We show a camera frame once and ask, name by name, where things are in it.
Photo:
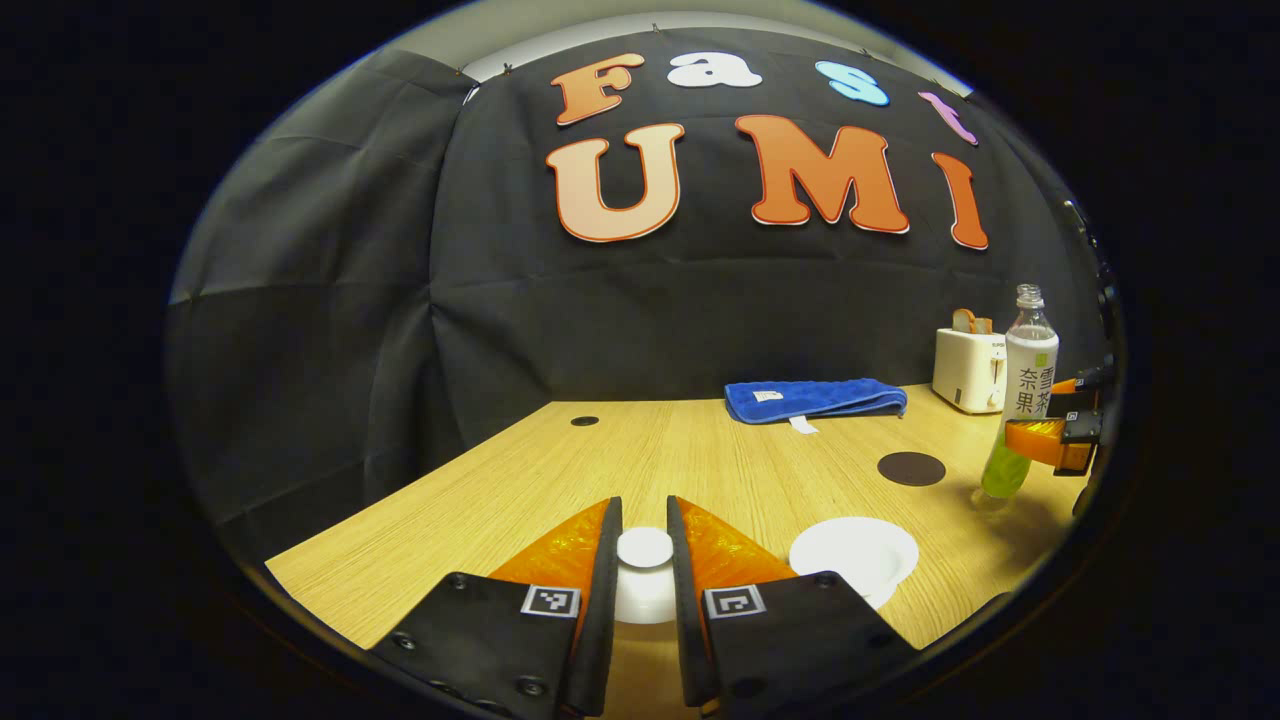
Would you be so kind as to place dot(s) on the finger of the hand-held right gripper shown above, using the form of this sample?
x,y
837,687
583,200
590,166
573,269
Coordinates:
x,y
1040,440
1090,380

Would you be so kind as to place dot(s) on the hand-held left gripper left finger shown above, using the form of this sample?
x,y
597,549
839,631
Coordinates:
x,y
598,620

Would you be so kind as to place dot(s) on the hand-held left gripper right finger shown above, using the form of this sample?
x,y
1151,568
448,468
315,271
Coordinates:
x,y
688,630

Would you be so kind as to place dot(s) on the clear water bottle white label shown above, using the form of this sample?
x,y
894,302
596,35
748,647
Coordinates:
x,y
1030,370

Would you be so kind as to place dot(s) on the dark brown round coaster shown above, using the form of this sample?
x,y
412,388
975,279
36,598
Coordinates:
x,y
911,469

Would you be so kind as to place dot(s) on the white teacup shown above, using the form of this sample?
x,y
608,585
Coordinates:
x,y
850,555

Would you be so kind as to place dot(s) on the cream toaster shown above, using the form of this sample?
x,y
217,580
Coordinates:
x,y
965,375

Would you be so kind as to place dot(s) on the blue folded towel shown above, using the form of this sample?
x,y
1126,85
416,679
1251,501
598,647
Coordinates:
x,y
810,398

